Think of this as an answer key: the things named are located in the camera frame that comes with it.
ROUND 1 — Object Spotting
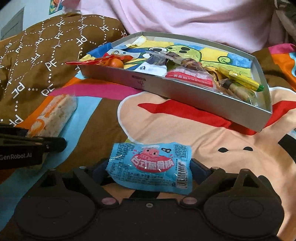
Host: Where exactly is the light blue sausage packet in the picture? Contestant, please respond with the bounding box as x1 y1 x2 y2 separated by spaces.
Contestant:
106 142 193 195

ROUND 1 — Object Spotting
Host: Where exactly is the red white snack packet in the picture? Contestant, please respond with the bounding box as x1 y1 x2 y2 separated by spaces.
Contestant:
165 66 216 90

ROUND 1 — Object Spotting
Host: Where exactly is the yellow brown snack packet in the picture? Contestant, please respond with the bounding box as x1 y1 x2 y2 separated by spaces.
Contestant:
203 66 226 90

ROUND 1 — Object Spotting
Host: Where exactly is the red orange snack packet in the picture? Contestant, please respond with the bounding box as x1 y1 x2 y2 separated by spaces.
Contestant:
65 53 133 67

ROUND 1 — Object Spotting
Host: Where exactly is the small orange fruit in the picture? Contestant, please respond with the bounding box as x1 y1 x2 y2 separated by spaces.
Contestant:
108 58 124 69

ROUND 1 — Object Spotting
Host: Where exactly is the navy blue snack packet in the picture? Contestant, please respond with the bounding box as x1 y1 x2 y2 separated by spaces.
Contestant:
134 55 168 77

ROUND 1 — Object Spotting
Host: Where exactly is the clear pack dark snack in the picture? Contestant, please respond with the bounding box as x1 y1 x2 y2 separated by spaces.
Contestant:
147 51 183 66

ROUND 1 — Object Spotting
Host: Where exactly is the orange rice cracker pack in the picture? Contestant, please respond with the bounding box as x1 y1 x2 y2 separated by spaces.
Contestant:
27 94 77 137

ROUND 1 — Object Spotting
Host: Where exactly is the colourful cartoon blanket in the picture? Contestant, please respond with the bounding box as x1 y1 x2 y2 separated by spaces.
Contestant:
0 43 296 241

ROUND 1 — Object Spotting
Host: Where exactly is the grey cartoon tray box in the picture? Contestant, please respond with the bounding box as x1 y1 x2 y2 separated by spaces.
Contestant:
78 32 273 132

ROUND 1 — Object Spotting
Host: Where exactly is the pink bed sheet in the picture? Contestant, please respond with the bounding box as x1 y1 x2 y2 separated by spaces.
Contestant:
62 0 290 54

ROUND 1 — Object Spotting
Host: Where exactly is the black white patterned cloth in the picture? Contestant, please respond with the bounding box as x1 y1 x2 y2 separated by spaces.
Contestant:
274 0 296 45

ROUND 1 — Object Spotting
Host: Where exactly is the wall poster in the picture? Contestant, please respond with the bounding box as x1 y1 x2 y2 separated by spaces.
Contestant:
49 0 63 15

